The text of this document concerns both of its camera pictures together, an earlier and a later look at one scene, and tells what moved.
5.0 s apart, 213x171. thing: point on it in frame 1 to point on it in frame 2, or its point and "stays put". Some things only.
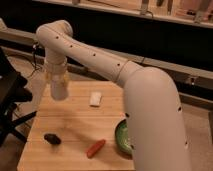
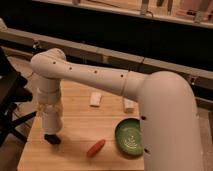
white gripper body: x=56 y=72 to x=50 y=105
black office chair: x=15 y=89 stays put
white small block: x=95 y=98 stays put
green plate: x=121 y=135 stays put
